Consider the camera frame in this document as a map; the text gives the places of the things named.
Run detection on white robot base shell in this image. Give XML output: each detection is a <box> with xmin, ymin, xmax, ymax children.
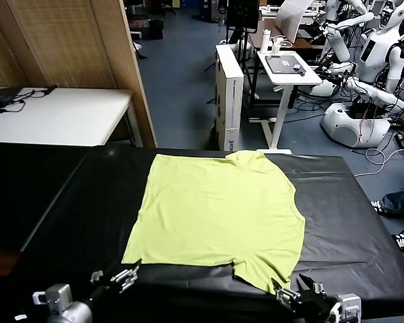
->
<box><xmin>306</xmin><ymin>79</ymin><xmax>341</xmax><ymax>97</ymax></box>

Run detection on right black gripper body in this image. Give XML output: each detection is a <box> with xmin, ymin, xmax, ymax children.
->
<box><xmin>298</xmin><ymin>291</ymin><xmax>338</xmax><ymax>322</ymax></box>

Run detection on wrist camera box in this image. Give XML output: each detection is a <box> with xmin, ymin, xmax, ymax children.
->
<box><xmin>329</xmin><ymin>293</ymin><xmax>362</xmax><ymax>321</ymax></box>
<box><xmin>32</xmin><ymin>283</ymin><xmax>73</xmax><ymax>313</ymax></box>

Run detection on yellow-green printed T-shirt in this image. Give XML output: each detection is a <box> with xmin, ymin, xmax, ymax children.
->
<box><xmin>121</xmin><ymin>150</ymin><xmax>306</xmax><ymax>295</ymax></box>

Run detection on brown wooden desk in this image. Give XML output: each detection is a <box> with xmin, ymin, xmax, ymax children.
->
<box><xmin>248</xmin><ymin>18</ymin><xmax>328</xmax><ymax>52</ymax></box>

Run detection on white standing desk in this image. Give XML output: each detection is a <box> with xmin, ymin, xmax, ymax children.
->
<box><xmin>248</xmin><ymin>50</ymin><xmax>324</xmax><ymax>155</ymax></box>

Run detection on grey closed laptop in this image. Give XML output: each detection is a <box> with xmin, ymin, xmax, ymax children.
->
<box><xmin>265</xmin><ymin>55</ymin><xmax>306</xmax><ymax>74</ymax></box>

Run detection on tall white cardboard box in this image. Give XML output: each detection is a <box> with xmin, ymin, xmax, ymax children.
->
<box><xmin>214</xmin><ymin>43</ymin><xmax>245</xmax><ymax>152</ymax></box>

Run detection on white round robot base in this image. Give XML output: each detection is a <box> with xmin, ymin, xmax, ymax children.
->
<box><xmin>320</xmin><ymin>102</ymin><xmax>391</xmax><ymax>149</ymax></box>

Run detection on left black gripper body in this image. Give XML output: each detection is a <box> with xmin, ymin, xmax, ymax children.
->
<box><xmin>83</xmin><ymin>281</ymin><xmax>125</xmax><ymax>306</ymax></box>

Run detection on black cable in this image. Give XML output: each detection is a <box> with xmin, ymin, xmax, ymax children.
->
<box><xmin>1</xmin><ymin>85</ymin><xmax>58</xmax><ymax>114</ymax></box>

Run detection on black trash bin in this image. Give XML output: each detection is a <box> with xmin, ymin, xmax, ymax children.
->
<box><xmin>150</xmin><ymin>19</ymin><xmax>164</xmax><ymax>40</ymax></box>

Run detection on white bottle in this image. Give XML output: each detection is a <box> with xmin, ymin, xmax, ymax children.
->
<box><xmin>259</xmin><ymin>28</ymin><xmax>272</xmax><ymax>54</ymax></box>

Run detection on black table cover sheet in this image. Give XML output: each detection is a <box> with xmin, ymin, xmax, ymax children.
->
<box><xmin>20</xmin><ymin>146</ymin><xmax>404</xmax><ymax>320</ymax></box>

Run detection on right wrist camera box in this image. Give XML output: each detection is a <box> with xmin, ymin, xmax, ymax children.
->
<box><xmin>329</xmin><ymin>293</ymin><xmax>362</xmax><ymax>321</ymax></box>

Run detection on black monitor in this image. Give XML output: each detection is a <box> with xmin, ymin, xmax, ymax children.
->
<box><xmin>226</xmin><ymin>0</ymin><xmax>260</xmax><ymax>30</ymax></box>

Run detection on black side table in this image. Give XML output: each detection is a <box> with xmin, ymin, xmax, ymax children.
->
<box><xmin>0</xmin><ymin>141</ymin><xmax>92</xmax><ymax>253</ymax></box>

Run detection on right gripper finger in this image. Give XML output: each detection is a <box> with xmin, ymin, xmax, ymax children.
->
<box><xmin>271</xmin><ymin>278</ymin><xmax>303</xmax><ymax>306</ymax></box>
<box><xmin>298</xmin><ymin>273</ymin><xmax>326</xmax><ymax>297</ymax></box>

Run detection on wooden partition screen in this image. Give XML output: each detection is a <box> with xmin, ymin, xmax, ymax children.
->
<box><xmin>0</xmin><ymin>0</ymin><xmax>158</xmax><ymax>149</ymax></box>

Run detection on white humanoid robot black chest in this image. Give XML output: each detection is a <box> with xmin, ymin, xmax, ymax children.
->
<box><xmin>343</xmin><ymin>0</ymin><xmax>404</xmax><ymax>112</ymax></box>

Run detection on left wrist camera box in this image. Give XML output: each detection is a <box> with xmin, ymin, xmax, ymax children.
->
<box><xmin>32</xmin><ymin>283</ymin><xmax>73</xmax><ymax>313</ymax></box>

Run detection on white curved panel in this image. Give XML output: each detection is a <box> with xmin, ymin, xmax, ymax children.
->
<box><xmin>275</xmin><ymin>0</ymin><xmax>314</xmax><ymax>43</ymax></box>

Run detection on blue jeans leg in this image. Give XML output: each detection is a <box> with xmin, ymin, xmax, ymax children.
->
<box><xmin>382</xmin><ymin>174</ymin><xmax>404</xmax><ymax>219</ymax></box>

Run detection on black bag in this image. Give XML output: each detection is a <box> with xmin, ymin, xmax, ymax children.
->
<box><xmin>0</xmin><ymin>87</ymin><xmax>23</xmax><ymax>114</ymax></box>

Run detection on black monitor tripod stand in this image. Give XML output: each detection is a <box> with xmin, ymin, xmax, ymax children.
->
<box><xmin>203</xmin><ymin>28</ymin><xmax>257</xmax><ymax>108</ymax></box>

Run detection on white rectangular table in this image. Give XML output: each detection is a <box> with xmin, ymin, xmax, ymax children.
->
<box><xmin>0</xmin><ymin>87</ymin><xmax>135</xmax><ymax>147</ymax></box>

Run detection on white floor cable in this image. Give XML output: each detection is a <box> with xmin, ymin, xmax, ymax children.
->
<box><xmin>353</xmin><ymin>144</ymin><xmax>404</xmax><ymax>178</ymax></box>

